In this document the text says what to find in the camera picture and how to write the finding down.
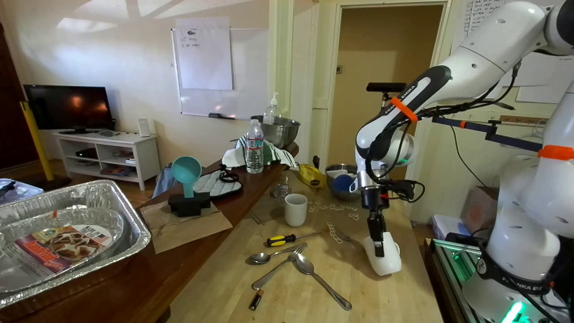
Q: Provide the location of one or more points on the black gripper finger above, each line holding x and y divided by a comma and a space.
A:
372, 233
381, 229

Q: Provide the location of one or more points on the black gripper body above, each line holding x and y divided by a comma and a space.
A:
374, 195

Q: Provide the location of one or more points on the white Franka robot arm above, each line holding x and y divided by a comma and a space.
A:
478, 59

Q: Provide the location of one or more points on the large metal spoon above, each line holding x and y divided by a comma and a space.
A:
323, 280

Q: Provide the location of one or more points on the empty clear crushed bottle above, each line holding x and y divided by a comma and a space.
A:
282, 188

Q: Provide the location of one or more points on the yellow black screwdriver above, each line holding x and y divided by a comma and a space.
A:
279, 238

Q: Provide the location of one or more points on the white green striped towel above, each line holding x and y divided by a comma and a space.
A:
280, 156

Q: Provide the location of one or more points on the metal table knife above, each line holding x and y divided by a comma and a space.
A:
270, 272

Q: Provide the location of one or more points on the large steel pot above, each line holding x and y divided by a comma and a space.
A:
282, 131

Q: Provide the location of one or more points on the small metal spoon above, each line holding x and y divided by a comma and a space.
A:
259, 258

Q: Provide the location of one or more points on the clear plastic water bottle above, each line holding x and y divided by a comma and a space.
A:
255, 149

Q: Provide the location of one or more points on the small black lighter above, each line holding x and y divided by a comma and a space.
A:
255, 299

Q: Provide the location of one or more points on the clear soap bottle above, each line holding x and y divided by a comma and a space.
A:
271, 109

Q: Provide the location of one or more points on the brown wooden door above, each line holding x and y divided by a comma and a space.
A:
383, 54

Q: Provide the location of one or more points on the grey pad black trim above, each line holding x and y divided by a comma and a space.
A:
209, 183

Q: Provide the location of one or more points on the black block holder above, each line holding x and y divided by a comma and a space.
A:
189, 204

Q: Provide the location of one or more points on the brown paper sheet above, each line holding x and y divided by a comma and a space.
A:
185, 229

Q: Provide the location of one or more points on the blue bucket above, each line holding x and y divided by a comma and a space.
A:
187, 170

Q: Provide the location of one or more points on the white flip chart paper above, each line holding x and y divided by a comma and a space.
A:
203, 55

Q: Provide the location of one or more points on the white television stand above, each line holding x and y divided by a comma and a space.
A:
140, 149

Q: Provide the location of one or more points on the large aluminium foil tray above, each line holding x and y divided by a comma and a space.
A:
126, 208

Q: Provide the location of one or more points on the round foil pan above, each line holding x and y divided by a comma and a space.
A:
117, 224

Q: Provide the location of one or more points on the printed food package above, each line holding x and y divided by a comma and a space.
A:
65, 244

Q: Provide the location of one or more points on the black flat television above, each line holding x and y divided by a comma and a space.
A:
69, 107

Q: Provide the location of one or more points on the yellow pole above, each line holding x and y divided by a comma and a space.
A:
36, 143

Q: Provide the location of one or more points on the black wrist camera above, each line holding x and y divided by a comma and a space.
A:
404, 190

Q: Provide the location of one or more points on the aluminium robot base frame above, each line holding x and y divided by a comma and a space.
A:
467, 280

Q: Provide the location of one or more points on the black camera boom bar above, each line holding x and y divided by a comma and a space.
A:
478, 127

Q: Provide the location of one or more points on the white wall whiteboard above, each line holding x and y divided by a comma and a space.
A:
252, 71

